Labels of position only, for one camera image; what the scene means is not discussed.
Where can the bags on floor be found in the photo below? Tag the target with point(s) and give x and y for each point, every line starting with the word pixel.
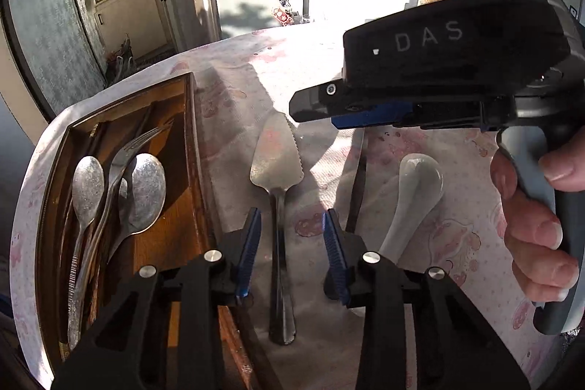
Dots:
pixel 121 58

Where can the patterned glass sliding door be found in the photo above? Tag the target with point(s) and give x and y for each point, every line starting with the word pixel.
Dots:
pixel 50 20

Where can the brown wooden utensil tray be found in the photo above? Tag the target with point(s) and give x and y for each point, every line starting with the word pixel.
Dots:
pixel 155 255

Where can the metal cake server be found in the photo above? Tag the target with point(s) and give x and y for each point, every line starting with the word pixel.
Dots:
pixel 276 161

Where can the person's right hand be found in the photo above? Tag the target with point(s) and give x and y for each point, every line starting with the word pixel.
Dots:
pixel 534 225

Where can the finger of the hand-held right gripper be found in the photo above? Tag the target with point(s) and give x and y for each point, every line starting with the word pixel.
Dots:
pixel 315 102

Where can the metal fork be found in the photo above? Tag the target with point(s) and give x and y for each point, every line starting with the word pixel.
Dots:
pixel 114 175

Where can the pink printed tablecloth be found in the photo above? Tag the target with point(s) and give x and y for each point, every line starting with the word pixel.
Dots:
pixel 237 88

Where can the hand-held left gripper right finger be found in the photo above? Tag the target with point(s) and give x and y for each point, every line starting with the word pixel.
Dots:
pixel 333 255

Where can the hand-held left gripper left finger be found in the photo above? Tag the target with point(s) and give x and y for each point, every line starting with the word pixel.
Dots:
pixel 249 250

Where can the white ceramic spoon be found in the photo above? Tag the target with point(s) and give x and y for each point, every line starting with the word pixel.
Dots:
pixel 422 184

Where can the dark brown chopstick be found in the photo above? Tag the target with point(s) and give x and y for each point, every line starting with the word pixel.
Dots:
pixel 360 184

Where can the metal spoon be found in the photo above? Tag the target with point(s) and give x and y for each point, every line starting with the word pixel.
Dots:
pixel 88 189
pixel 144 193

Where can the white kitchen cabinet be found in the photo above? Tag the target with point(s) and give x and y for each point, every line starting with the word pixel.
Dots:
pixel 137 15

